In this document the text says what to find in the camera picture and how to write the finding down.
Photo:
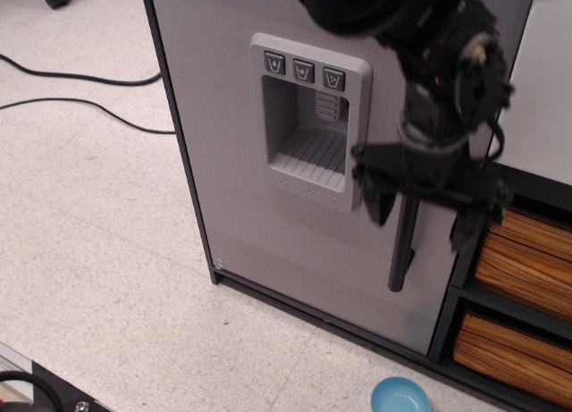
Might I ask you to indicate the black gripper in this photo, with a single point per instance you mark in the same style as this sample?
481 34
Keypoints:
383 171

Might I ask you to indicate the black door handle bar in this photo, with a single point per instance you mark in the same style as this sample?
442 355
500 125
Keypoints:
402 246

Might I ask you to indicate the grey toy fridge door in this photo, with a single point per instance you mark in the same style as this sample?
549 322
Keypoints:
330 263

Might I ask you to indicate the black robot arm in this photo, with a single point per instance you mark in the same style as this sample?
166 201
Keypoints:
456 81

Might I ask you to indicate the upper woven storage basket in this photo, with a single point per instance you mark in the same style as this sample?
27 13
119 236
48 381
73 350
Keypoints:
527 257

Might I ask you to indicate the woven storage basket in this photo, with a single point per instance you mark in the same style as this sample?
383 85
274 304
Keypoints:
517 358
527 257

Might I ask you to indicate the white counter panel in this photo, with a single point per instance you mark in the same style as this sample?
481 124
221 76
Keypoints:
537 125

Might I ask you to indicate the grey ice water dispenser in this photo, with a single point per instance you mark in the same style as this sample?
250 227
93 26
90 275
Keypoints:
312 108

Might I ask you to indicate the light blue bowl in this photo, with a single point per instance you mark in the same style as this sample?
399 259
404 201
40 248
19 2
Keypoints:
399 394

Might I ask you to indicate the lower woven storage basket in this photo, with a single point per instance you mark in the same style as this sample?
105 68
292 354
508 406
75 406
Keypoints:
517 358

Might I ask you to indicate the black fridge cabinet frame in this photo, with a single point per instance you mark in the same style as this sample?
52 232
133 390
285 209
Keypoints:
400 169

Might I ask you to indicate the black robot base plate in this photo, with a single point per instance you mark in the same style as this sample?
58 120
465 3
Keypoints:
28 386

